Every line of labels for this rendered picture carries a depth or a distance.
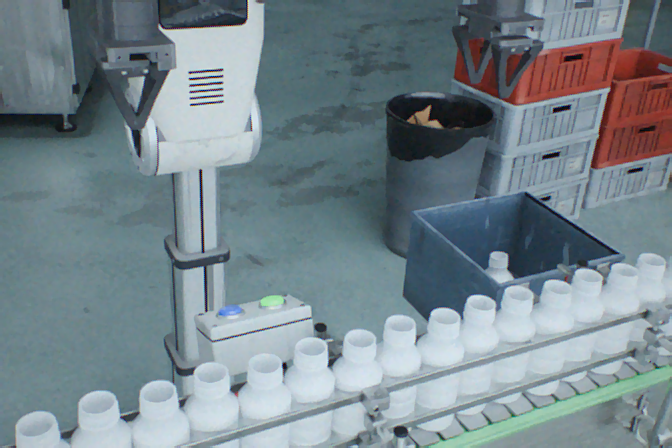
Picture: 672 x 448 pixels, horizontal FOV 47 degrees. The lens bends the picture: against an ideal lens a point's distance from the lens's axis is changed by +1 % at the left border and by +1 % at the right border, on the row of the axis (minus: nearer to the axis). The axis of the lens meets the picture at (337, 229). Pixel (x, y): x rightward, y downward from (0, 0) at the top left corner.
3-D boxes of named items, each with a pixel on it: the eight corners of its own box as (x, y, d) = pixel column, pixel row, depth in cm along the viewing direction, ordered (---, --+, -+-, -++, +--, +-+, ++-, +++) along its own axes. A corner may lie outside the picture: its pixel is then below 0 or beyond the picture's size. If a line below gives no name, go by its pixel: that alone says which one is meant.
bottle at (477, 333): (464, 382, 108) (482, 285, 100) (494, 408, 104) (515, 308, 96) (432, 397, 105) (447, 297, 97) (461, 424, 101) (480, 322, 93)
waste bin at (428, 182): (405, 278, 319) (422, 135, 288) (355, 229, 354) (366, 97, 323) (493, 258, 338) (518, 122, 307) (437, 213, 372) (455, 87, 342)
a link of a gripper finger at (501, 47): (501, 83, 102) (512, 12, 98) (536, 100, 97) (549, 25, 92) (459, 89, 99) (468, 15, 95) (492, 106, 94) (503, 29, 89)
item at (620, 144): (595, 170, 374) (606, 128, 363) (537, 140, 404) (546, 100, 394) (680, 152, 401) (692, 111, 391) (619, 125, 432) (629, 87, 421)
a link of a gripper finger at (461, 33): (485, 76, 105) (495, 6, 101) (518, 91, 99) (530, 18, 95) (444, 81, 102) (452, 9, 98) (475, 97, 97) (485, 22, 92)
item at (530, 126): (506, 157, 325) (515, 107, 314) (443, 125, 354) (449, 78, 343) (601, 133, 356) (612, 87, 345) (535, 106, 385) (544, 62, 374)
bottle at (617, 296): (576, 371, 112) (602, 276, 104) (578, 347, 117) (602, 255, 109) (619, 381, 111) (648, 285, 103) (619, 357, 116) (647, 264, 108)
